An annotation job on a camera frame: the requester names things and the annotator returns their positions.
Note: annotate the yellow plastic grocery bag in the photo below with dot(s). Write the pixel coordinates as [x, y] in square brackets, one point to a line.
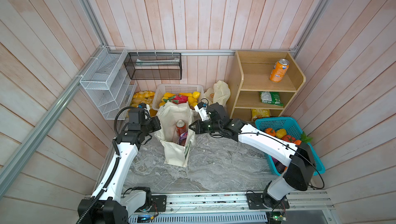
[219, 93]

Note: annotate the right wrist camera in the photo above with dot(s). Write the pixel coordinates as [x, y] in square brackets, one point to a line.
[201, 108]

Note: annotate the purple snack packet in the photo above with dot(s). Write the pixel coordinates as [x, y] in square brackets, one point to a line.
[182, 139]

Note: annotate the orange toy pumpkin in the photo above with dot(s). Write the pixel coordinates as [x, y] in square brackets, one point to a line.
[270, 131]

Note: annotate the yellow toy fruit left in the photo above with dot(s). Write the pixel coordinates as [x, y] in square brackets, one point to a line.
[168, 95]

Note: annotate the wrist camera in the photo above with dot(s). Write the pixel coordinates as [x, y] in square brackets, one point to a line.
[201, 108]
[144, 106]

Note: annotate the wooden shelf unit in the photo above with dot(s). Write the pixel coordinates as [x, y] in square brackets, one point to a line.
[250, 75]

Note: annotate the white wire mesh shelf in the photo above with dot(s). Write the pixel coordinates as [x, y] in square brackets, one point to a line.
[107, 83]

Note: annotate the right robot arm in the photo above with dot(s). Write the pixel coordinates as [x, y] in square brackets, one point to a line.
[298, 159]

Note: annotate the cream canvas tote bag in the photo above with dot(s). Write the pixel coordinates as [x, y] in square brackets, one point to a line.
[169, 114]

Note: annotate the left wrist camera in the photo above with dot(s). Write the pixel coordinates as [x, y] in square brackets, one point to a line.
[144, 106]

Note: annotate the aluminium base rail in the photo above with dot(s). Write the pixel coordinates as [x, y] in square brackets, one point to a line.
[228, 207]

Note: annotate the red toy dragon fruit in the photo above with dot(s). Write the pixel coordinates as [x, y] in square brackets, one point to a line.
[177, 99]

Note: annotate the yellow toy pepper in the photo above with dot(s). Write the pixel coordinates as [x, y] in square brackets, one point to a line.
[280, 133]

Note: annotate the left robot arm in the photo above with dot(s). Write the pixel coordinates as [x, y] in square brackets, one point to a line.
[117, 174]

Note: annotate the yellow chips packet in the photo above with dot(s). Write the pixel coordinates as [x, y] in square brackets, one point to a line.
[260, 114]

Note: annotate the teal plastic basket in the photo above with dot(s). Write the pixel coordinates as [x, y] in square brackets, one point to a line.
[293, 129]

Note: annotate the green snack packet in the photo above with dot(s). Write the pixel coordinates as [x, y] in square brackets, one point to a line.
[272, 98]

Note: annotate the toy carrot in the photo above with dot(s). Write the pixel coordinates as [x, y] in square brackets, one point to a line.
[303, 139]

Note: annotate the purple toy eggplant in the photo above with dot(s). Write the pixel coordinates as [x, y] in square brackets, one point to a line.
[279, 167]

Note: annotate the red toy tomato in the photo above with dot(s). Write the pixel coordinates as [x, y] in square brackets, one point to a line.
[288, 138]

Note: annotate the yellow bread tray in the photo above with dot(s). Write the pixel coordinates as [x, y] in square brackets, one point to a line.
[145, 97]

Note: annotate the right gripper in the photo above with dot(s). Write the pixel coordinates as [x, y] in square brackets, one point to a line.
[198, 129]

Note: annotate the orange soda can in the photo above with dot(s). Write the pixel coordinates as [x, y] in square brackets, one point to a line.
[279, 70]

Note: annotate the black wire mesh basket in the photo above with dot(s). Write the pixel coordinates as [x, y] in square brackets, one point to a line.
[154, 66]

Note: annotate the red cola can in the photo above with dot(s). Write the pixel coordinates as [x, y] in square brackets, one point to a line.
[180, 127]

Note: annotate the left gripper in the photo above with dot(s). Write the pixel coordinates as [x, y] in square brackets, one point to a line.
[155, 122]

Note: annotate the yellow toy lemon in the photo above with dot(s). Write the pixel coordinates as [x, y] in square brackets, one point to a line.
[196, 95]

